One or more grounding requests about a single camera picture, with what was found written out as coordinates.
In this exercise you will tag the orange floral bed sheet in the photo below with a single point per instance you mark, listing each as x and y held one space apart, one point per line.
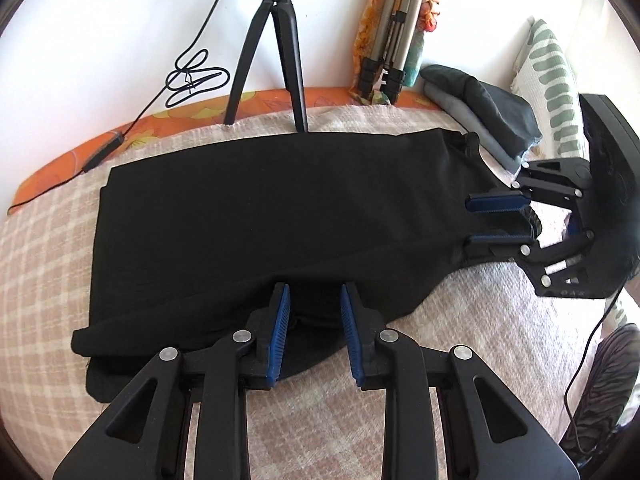
165 124

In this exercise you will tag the white green patterned pillow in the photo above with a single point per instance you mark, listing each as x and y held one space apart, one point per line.
544 78

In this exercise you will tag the silver folded tripod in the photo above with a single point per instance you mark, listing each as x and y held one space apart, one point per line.
390 49

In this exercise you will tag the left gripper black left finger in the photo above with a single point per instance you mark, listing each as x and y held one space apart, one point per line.
143 433

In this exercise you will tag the stack of folded dark clothes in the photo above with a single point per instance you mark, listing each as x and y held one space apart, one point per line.
504 122

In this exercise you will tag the dark striped cloth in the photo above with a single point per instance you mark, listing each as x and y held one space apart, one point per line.
611 390

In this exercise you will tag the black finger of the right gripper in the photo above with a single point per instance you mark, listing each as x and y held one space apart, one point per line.
558 270
560 182

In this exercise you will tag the black pants with yellow stripes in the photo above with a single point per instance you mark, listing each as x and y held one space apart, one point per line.
189 244

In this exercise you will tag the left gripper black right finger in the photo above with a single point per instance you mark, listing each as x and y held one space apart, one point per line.
488 433

